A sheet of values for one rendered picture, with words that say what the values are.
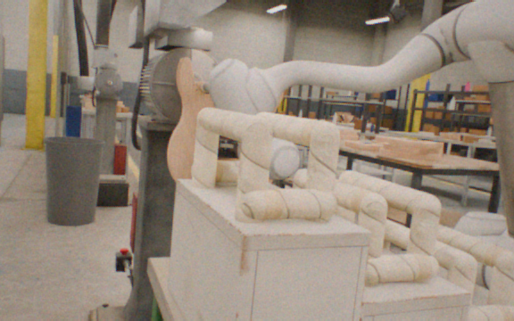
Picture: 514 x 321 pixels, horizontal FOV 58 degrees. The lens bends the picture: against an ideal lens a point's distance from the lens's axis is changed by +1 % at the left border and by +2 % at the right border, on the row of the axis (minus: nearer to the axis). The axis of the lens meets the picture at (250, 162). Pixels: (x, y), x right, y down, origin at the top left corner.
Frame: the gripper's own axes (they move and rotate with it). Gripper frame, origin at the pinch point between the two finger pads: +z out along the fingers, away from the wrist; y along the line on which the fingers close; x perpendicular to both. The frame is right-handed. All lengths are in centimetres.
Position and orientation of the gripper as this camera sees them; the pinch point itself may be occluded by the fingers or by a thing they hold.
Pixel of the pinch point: (228, 141)
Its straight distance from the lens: 138.9
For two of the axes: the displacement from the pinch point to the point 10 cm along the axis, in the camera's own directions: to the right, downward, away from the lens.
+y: 9.3, 0.7, 3.6
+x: 1.2, -9.9, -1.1
